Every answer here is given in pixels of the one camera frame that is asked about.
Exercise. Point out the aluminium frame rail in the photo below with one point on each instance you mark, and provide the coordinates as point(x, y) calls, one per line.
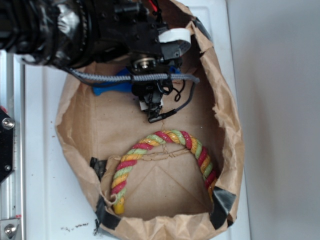
point(12, 93)

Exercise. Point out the black metal bracket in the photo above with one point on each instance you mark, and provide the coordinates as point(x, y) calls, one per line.
point(7, 125)

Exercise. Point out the silver corner bracket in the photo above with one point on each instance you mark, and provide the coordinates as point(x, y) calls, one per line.
point(10, 229)

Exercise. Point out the brown paper bag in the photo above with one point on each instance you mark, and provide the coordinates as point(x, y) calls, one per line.
point(176, 179)

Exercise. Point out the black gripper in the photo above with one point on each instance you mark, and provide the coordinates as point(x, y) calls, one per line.
point(142, 42)

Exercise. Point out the blue plastic bottle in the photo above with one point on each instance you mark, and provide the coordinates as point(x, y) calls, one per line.
point(125, 86)

